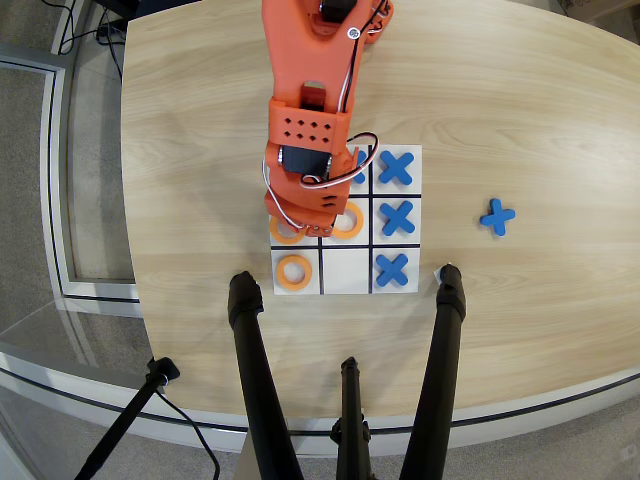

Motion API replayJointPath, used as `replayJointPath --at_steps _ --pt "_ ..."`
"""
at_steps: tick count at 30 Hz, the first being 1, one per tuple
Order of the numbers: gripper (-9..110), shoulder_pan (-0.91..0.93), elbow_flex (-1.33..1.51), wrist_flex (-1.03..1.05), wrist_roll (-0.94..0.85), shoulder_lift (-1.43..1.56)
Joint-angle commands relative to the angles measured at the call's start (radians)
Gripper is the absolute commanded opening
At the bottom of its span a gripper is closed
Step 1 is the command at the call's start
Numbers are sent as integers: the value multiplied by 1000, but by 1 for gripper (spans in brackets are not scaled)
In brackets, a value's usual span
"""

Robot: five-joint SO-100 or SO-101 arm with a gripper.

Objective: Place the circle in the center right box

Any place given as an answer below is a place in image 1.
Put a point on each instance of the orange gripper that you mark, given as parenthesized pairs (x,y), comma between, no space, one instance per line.
(318,229)

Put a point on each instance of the brown cardboard box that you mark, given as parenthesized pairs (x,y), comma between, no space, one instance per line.
(600,6)

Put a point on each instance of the white tic-tac-toe board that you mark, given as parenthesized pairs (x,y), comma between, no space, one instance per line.
(345,270)

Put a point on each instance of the blue foam cross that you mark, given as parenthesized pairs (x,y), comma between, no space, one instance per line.
(362,159)
(498,217)
(396,167)
(398,218)
(391,270)

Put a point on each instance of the thick black tripod leg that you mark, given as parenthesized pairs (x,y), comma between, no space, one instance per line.
(440,360)
(255,375)

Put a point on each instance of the thin black tripod leg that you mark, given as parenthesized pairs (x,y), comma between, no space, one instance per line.
(351,415)

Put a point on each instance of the black stand pole with clamp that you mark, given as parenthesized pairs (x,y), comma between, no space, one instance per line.
(127,415)

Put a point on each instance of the black furniture base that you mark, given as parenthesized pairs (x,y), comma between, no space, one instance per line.
(120,5)

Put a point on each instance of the grey metal glass frame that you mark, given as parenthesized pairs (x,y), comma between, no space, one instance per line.
(50,150)

